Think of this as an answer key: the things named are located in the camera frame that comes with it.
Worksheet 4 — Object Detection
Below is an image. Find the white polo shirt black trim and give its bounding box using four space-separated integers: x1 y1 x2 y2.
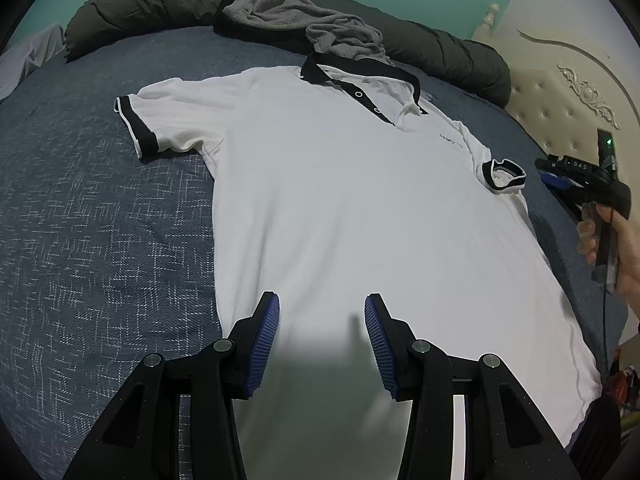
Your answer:
114 61 600 479

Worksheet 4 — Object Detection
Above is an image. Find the person's right hand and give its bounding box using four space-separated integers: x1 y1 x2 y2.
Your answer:
577 204 640 315

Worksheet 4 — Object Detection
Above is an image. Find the cream tufted headboard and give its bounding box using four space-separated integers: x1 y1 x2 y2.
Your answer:
473 3 639 182

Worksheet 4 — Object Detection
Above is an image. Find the clutter on floor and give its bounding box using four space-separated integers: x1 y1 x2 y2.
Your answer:
608 347 639 432

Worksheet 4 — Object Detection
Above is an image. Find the blue patterned bed sheet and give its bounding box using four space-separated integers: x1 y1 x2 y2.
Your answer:
1 28 627 479

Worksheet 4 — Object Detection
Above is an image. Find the grey crumpled garment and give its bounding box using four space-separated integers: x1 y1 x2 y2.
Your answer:
214 0 390 64

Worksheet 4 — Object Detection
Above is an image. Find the light grey blanket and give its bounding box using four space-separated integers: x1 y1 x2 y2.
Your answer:
0 23 65 102

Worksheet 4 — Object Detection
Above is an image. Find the dark grey rolled duvet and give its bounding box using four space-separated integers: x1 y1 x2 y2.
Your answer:
65 0 511 107

